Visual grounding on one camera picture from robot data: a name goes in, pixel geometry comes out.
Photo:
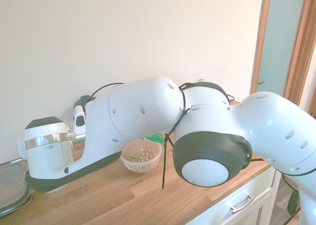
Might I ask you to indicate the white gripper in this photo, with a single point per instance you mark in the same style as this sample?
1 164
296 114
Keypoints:
80 111

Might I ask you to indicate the green round container lid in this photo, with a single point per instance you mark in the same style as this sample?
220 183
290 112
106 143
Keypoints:
154 138

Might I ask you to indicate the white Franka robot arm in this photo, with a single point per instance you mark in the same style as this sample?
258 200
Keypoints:
138 111

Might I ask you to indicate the clear canister dark blue lid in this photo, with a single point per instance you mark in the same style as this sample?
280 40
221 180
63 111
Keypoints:
85 98

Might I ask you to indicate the clear plastic food bowl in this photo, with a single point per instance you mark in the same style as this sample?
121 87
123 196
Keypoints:
133 165

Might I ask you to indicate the cereal rings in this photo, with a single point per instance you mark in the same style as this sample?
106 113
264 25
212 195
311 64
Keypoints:
140 157

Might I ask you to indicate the frosted glass door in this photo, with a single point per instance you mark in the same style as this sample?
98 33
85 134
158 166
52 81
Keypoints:
279 37

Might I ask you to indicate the dark green object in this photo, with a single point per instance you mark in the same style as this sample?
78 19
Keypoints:
293 201

